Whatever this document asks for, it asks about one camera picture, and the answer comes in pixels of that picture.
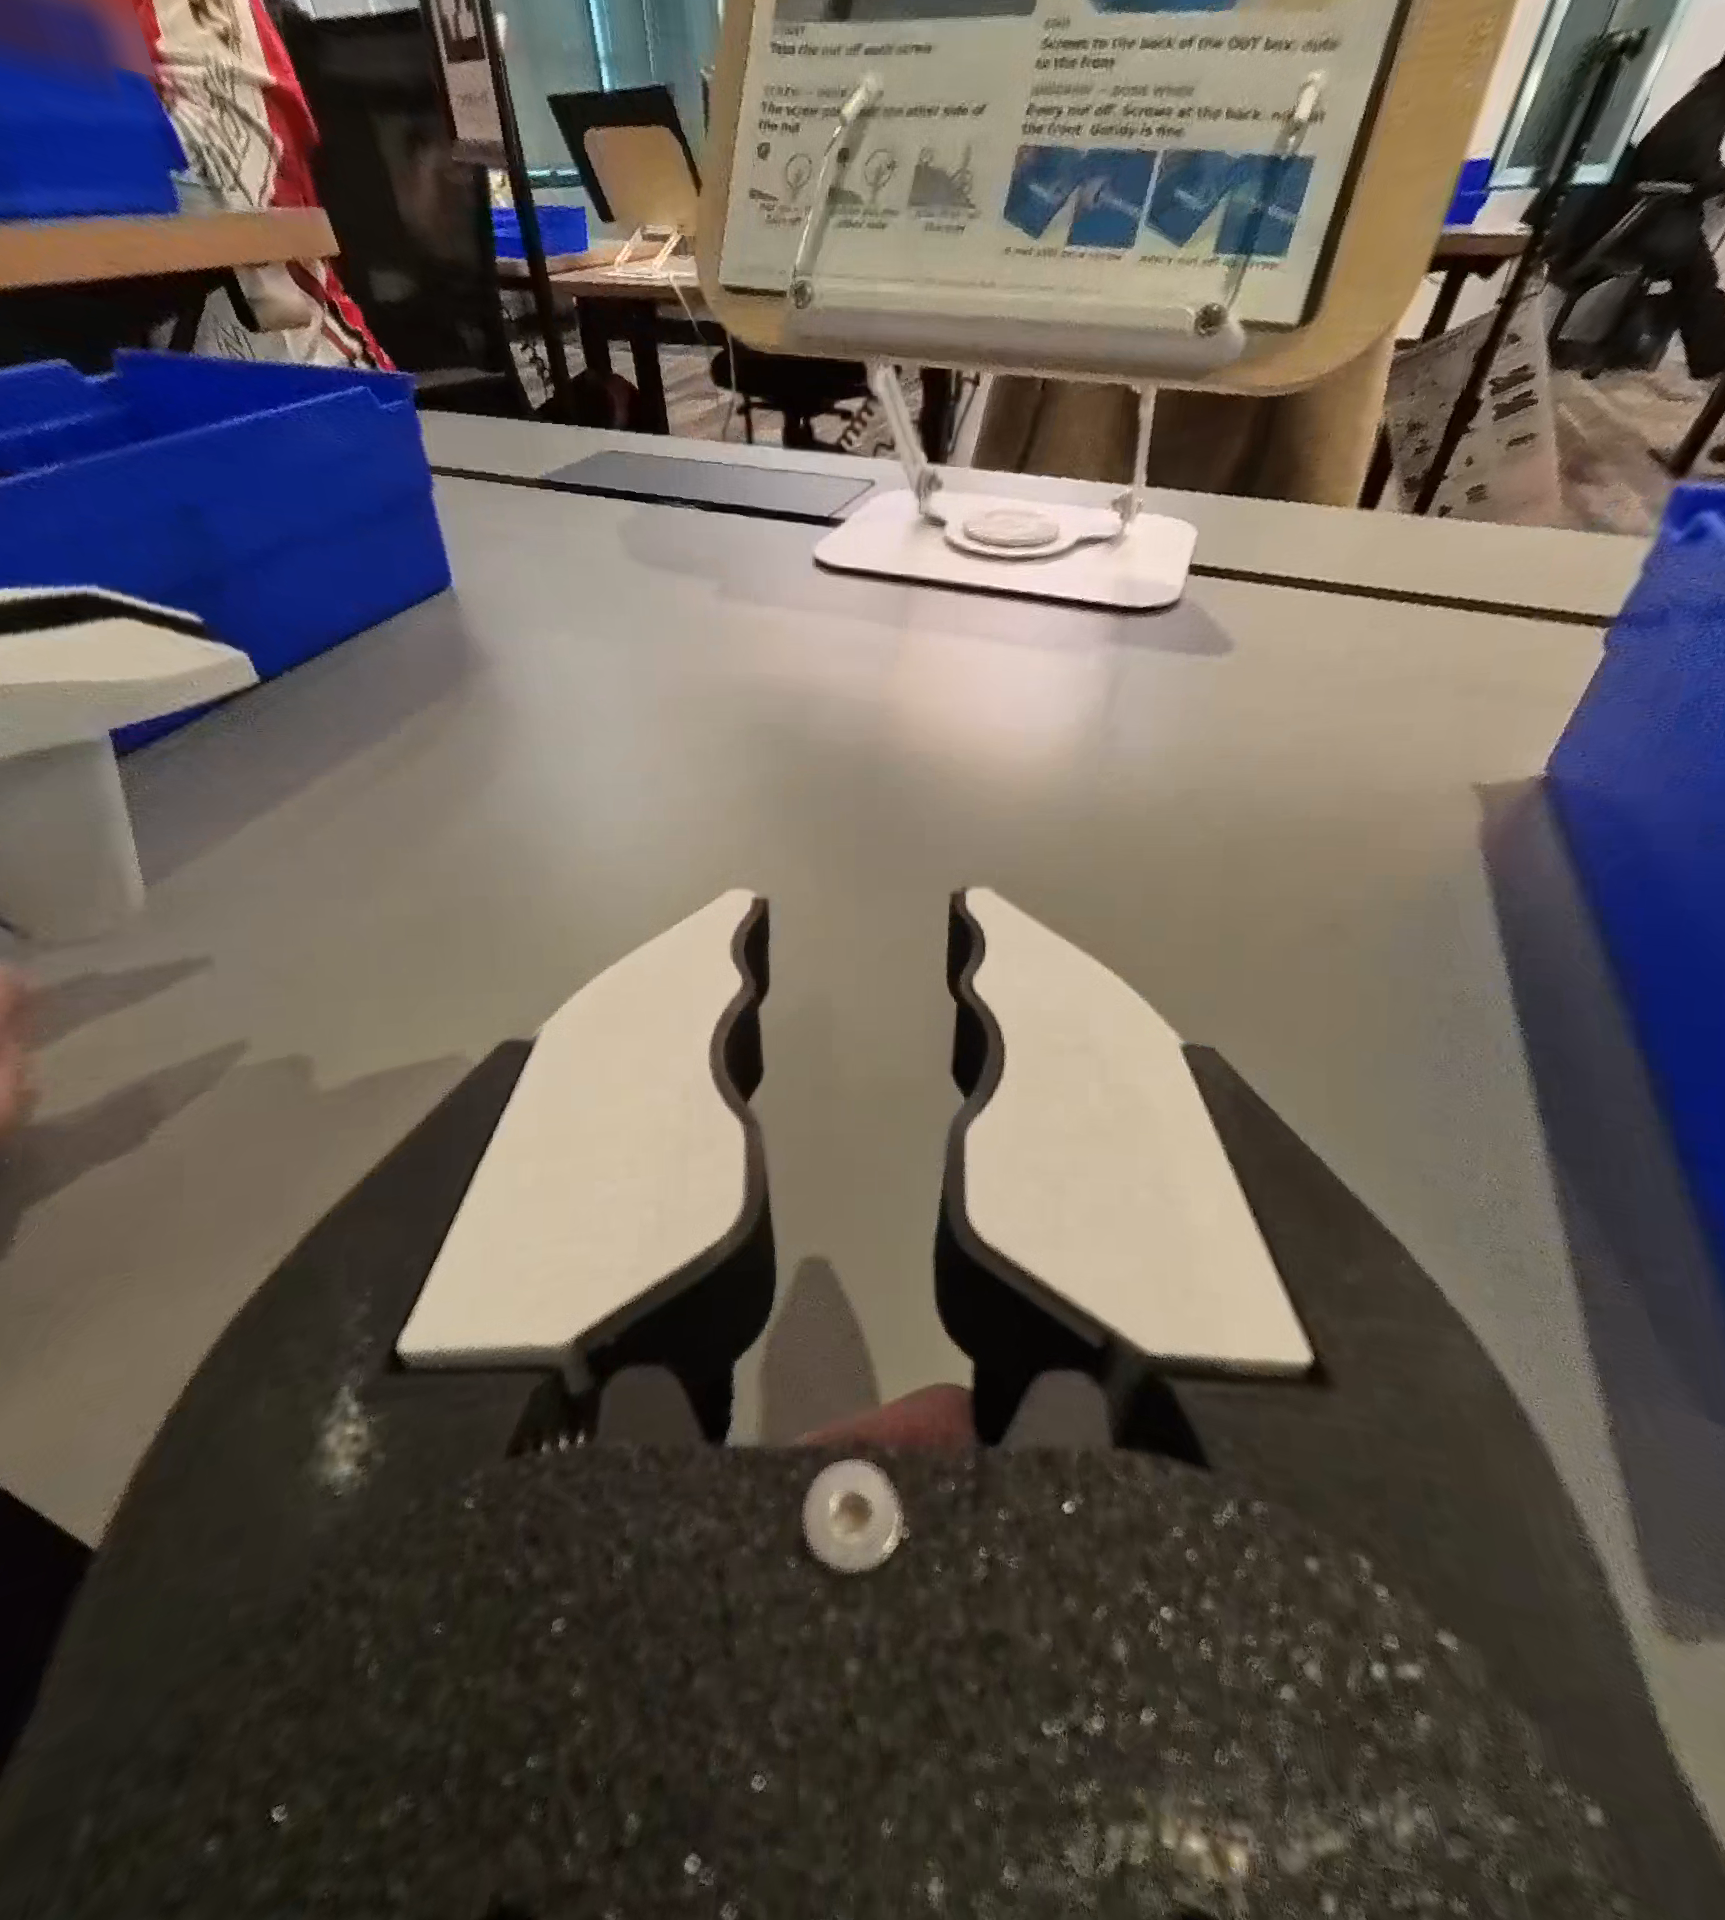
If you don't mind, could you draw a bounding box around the black swivel chair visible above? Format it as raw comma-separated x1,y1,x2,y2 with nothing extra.
718,344,957,456

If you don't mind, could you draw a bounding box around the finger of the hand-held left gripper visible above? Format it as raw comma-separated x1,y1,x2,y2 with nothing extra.
0,612,263,947
0,587,212,627

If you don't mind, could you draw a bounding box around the black-framed cardboard board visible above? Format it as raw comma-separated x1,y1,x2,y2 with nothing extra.
547,83,708,282

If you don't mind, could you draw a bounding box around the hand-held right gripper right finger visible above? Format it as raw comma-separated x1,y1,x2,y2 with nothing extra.
934,885,1319,1382

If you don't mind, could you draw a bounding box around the white tablet stand with instructions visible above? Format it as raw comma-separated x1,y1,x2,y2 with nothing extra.
694,0,1516,614

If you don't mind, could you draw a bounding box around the sign on black pole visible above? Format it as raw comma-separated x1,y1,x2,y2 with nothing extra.
427,0,571,397

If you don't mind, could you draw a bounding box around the blue divided bin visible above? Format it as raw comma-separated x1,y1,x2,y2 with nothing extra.
0,349,454,756

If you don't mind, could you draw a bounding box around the wooden table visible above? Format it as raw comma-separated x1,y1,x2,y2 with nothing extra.
494,253,725,397

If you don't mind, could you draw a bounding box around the grey office chair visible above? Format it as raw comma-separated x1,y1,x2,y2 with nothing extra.
1544,181,1705,380

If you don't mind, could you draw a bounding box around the wooden-edged table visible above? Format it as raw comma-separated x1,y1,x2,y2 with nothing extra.
0,206,342,302

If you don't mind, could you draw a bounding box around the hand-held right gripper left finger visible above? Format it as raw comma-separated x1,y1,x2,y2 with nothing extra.
395,888,779,1376

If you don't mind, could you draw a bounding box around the white printed banner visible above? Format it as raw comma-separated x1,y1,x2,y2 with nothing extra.
1378,276,1562,523

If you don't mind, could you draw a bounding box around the large blue plastic bin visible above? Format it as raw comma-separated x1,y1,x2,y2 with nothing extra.
0,0,192,228

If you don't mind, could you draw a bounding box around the black office chair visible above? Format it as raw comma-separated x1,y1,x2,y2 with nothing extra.
276,0,530,420

